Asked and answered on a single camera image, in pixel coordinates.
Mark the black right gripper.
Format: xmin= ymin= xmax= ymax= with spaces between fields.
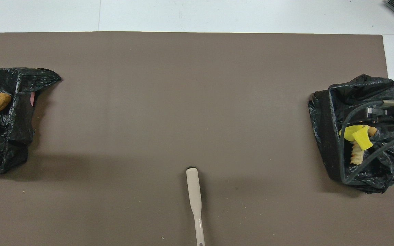
xmin=366 ymin=87 xmax=394 ymax=131

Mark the yellow green sponge piece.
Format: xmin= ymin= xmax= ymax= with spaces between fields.
xmin=353 ymin=126 xmax=375 ymax=151
xmin=339 ymin=125 xmax=363 ymax=142

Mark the beige hand brush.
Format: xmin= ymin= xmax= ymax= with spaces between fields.
xmin=186 ymin=166 xmax=206 ymax=246

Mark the black bag lined bin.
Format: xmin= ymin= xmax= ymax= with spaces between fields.
xmin=0 ymin=67 xmax=62 ymax=175
xmin=308 ymin=74 xmax=394 ymax=194

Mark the brown table mat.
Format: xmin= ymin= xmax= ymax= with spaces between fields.
xmin=0 ymin=31 xmax=394 ymax=246

